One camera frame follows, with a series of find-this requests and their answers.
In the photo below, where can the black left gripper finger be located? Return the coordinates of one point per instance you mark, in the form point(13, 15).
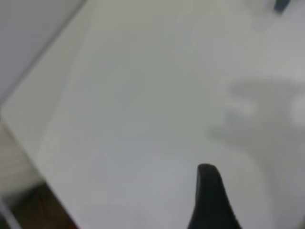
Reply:
point(209, 202)

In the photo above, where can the dark blue-grey ceramic mug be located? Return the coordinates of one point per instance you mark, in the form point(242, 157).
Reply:
point(281, 4)

